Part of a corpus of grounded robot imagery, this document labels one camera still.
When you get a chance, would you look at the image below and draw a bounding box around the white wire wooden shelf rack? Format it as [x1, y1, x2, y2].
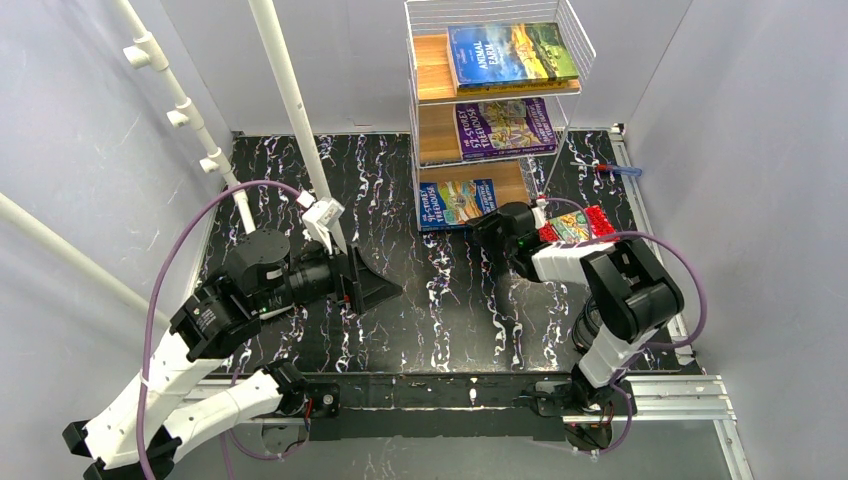
[404, 1, 597, 232]

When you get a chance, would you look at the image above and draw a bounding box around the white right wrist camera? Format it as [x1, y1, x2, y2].
[529, 195, 548, 230]

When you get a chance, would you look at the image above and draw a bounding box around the blue red screwdriver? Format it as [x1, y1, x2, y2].
[570, 162, 643, 178]

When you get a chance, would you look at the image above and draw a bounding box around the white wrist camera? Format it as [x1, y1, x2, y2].
[296, 190, 345, 255]
[529, 195, 548, 230]

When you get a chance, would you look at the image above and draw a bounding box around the blue 91-storey treehouse book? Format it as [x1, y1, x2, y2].
[419, 179, 497, 232]

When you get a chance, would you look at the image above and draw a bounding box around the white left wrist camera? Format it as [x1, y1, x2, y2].
[296, 190, 345, 255]

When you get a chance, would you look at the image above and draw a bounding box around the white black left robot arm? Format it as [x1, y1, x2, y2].
[63, 229, 402, 479]

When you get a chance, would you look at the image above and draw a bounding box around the white pvc pipe frame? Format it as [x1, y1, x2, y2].
[0, 0, 349, 326]

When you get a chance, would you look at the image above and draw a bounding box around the orange 130-storey treehouse book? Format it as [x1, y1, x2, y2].
[455, 79, 581, 97]

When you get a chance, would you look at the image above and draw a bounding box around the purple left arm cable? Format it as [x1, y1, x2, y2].
[135, 180, 313, 480]

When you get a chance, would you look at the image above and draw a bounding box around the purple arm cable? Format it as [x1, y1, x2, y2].
[135, 180, 313, 480]
[543, 196, 709, 456]

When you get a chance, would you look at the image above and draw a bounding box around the blue animal farm book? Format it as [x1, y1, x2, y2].
[446, 22, 579, 88]

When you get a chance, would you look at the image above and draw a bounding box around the red treehouse book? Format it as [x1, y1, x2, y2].
[539, 205, 616, 245]

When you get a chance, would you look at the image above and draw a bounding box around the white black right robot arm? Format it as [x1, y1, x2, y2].
[468, 202, 685, 393]

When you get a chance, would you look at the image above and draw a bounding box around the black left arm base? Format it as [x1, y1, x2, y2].
[252, 380, 341, 420]

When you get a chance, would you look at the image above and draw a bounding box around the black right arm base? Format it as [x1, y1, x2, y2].
[514, 373, 637, 457]

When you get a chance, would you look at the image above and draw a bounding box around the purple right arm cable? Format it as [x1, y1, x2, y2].
[543, 196, 709, 456]

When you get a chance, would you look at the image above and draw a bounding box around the purple 52-storey treehouse book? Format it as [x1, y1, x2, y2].
[453, 97, 558, 161]

